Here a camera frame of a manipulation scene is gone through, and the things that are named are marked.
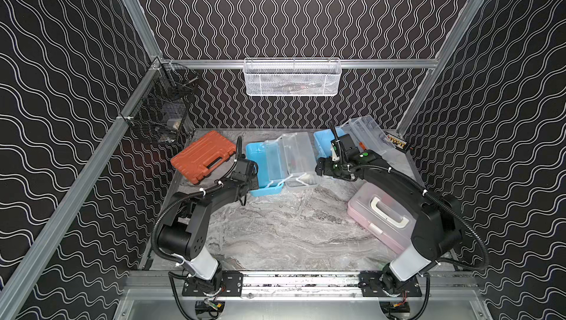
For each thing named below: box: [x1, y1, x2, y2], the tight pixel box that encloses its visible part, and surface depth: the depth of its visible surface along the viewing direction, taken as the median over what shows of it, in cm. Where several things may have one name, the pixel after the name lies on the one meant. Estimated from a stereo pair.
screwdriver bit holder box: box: [383, 131, 410, 152], surface depth 116 cm
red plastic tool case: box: [170, 130, 237, 186], surface depth 105 cm
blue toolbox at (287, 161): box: [245, 131, 318, 197], surface depth 99 cm
